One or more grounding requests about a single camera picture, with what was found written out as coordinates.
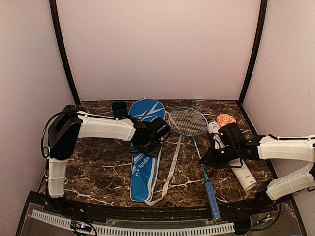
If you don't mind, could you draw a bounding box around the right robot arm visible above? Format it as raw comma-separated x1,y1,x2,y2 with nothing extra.
200,123,315,213

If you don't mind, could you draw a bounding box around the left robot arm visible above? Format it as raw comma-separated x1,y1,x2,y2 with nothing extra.
40,105,170,214

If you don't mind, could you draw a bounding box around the white slotted cable duct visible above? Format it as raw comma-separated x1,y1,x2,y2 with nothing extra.
31,210,235,236

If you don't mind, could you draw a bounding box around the dark green cup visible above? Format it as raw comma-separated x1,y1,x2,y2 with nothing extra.
111,101,128,118

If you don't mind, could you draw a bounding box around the white shuttlecock tube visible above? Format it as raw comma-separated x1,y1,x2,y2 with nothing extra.
208,121,257,191

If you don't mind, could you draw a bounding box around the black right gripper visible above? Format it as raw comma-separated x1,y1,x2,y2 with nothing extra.
200,144,239,167

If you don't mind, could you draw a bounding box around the blue racket bag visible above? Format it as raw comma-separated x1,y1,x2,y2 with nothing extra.
129,99,181,206

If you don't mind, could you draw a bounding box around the blue badminton racket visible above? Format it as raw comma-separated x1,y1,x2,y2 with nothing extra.
169,107,221,222

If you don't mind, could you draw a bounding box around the orange patterned bowl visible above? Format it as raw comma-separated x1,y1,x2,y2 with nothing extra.
216,114,236,127

